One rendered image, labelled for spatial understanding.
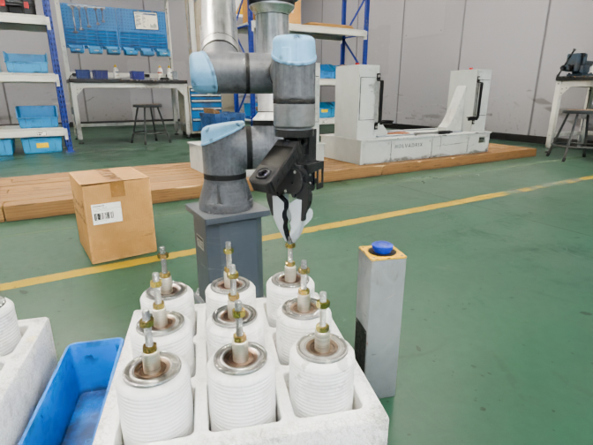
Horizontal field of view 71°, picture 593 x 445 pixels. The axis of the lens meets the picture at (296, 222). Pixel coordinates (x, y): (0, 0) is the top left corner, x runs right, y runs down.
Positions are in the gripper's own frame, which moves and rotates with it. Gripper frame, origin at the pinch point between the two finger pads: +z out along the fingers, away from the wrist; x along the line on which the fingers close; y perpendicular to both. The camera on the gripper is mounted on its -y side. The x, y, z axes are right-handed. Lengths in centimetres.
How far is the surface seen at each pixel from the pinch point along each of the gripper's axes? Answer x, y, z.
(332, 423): -21.2, -21.7, 16.3
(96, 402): 31, -25, 34
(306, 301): -9.2, -8.6, 7.3
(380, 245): -15.5, 8.1, 1.4
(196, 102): 389, 365, -11
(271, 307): 1.5, -4.0, 13.8
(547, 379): -47, 33, 34
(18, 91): 756, 317, -26
